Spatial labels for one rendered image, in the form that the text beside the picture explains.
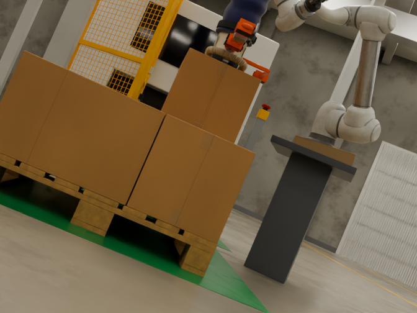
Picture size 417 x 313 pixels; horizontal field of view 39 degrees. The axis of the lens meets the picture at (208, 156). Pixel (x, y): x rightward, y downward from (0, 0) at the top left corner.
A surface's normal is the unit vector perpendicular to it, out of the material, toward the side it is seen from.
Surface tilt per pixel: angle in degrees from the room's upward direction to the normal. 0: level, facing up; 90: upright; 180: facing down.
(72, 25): 90
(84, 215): 90
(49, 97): 90
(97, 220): 90
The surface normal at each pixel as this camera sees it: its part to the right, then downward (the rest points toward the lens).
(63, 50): 0.13, 0.01
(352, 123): -0.65, 0.14
